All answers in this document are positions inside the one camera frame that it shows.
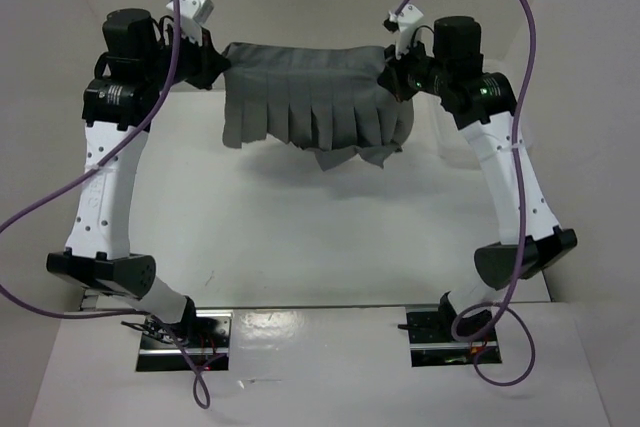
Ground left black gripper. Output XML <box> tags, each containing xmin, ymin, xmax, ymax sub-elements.
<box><xmin>143</xmin><ymin>21</ymin><xmax>229</xmax><ymax>91</ymax></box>

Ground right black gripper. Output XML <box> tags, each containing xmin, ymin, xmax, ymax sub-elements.
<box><xmin>380</xmin><ymin>32</ymin><xmax>452</xmax><ymax>102</ymax></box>

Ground grey pleated skirt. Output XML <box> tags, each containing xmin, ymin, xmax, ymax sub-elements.
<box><xmin>222</xmin><ymin>42</ymin><xmax>414</xmax><ymax>171</ymax></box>

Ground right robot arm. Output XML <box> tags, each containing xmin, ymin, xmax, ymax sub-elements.
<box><xmin>378</xmin><ymin>13</ymin><xmax>577</xmax><ymax>340</ymax></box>

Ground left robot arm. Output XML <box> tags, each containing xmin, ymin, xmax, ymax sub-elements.
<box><xmin>46</xmin><ymin>8</ymin><xmax>230</xmax><ymax>347</ymax></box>

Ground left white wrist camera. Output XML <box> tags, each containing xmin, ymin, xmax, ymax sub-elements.
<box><xmin>179</xmin><ymin>0</ymin><xmax>214</xmax><ymax>46</ymax></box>

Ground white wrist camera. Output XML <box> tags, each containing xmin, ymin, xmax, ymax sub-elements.
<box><xmin>179</xmin><ymin>0</ymin><xmax>214</xmax><ymax>46</ymax></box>
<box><xmin>383</xmin><ymin>3</ymin><xmax>424</xmax><ymax>59</ymax></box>

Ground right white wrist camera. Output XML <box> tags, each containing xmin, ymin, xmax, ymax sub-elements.
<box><xmin>383</xmin><ymin>3</ymin><xmax>424</xmax><ymax>59</ymax></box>

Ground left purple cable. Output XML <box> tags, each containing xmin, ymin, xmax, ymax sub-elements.
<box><xmin>0</xmin><ymin>0</ymin><xmax>226</xmax><ymax>408</ymax></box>

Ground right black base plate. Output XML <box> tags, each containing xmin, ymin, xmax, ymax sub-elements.
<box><xmin>398</xmin><ymin>305</ymin><xmax>502</xmax><ymax>368</ymax></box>

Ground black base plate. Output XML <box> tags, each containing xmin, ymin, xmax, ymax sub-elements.
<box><xmin>398</xmin><ymin>305</ymin><xmax>502</xmax><ymax>368</ymax></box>
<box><xmin>132</xmin><ymin>314</ymin><xmax>232</xmax><ymax>373</ymax></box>

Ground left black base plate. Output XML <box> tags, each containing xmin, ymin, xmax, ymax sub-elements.
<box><xmin>132</xmin><ymin>314</ymin><xmax>232</xmax><ymax>373</ymax></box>

